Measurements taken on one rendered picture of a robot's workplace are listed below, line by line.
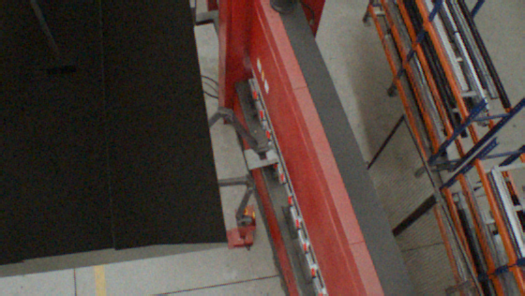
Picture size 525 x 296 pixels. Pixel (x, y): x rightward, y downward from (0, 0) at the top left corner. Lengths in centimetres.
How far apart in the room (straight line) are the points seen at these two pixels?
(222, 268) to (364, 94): 259
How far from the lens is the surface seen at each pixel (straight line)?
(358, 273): 308
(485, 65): 513
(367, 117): 611
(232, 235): 533
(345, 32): 669
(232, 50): 458
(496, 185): 455
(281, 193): 462
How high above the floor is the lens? 523
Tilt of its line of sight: 62 degrees down
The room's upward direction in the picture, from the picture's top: 7 degrees clockwise
